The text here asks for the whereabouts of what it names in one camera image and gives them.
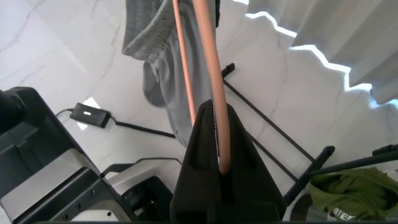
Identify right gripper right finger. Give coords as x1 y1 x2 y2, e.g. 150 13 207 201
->
221 103 288 223

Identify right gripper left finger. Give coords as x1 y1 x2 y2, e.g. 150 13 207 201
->
170 99 223 223

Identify pink clothes hanger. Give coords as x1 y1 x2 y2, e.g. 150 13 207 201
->
172 0 232 175

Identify pale grey shorts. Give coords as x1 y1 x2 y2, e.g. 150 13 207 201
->
122 0 219 147

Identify black clothes rack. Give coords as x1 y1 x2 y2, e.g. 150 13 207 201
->
221 63 398 207

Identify green garment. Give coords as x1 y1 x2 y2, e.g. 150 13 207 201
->
308 167 398 222

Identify black power adapter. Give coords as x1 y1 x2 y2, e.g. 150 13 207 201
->
68 102 112 129

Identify white curtain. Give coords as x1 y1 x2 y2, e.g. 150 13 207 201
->
247 0 398 106

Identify black cable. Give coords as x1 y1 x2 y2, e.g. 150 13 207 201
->
110 119 177 139

